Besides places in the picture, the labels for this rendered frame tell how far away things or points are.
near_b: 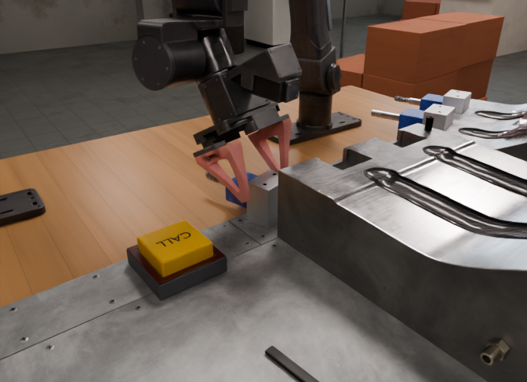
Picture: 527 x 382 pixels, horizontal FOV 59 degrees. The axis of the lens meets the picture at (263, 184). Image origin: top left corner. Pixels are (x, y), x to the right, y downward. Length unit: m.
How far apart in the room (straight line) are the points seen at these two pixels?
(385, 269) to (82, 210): 0.41
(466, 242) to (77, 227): 0.45
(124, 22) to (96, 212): 6.22
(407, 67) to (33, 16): 4.80
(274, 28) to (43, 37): 2.84
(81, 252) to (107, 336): 0.15
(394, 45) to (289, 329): 2.54
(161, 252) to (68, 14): 6.19
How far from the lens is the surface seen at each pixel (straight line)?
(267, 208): 0.57
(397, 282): 0.45
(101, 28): 6.74
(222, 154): 0.53
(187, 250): 0.49
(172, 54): 0.51
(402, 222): 0.45
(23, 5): 6.50
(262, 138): 0.62
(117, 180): 0.74
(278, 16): 5.83
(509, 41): 6.37
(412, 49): 2.84
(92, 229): 0.63
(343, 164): 0.59
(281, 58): 0.52
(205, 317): 0.46
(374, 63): 2.99
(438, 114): 0.79
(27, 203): 0.70
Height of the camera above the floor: 1.11
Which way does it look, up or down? 27 degrees down
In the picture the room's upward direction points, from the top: straight up
